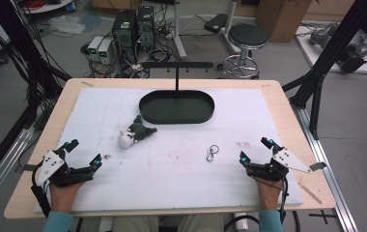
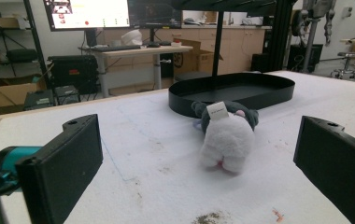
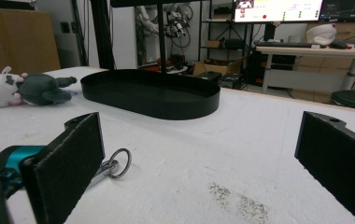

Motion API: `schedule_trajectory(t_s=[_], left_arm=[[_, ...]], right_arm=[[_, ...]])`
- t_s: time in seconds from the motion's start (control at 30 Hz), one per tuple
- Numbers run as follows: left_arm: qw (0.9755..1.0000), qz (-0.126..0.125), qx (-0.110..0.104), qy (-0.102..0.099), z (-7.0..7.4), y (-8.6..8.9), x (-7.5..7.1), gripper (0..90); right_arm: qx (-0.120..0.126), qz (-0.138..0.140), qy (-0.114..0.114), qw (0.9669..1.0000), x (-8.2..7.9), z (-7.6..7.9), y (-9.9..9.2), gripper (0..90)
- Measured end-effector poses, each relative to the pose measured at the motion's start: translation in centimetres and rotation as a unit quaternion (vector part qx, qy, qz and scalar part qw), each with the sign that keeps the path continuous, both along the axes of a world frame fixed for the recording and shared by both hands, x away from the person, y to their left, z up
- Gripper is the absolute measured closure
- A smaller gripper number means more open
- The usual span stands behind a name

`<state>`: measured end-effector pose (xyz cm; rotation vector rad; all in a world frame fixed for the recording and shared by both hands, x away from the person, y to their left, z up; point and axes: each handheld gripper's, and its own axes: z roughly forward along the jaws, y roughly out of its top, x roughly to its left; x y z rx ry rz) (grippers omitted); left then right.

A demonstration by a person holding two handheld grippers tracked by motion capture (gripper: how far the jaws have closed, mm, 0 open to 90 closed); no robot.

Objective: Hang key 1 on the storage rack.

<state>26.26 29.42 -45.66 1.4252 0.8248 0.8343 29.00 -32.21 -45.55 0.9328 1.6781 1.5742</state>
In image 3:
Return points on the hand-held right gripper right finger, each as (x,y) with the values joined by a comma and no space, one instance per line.
(337,161)

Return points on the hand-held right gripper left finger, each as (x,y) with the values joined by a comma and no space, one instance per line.
(63,161)

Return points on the black tray stand with hooks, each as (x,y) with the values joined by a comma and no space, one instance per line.
(153,99)

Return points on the black computer mouse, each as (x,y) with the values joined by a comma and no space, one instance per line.
(338,45)

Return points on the white foam mat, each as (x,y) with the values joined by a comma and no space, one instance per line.
(181,155)

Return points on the large brown cardboard panel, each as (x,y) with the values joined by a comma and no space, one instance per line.
(13,43)

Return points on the white plush on desk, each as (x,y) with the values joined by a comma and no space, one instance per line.
(321,34)

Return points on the black keyboard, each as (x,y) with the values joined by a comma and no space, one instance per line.
(281,44)

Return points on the dark computer monitor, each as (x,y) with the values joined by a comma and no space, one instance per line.
(350,9)

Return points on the open cardboard box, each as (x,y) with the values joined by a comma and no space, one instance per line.
(211,67)

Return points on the bright computer monitor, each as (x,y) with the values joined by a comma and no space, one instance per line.
(278,11)

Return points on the black metal shelf rack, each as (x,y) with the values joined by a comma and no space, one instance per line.
(225,43)

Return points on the black metal frame post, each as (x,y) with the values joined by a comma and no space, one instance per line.
(102,34)

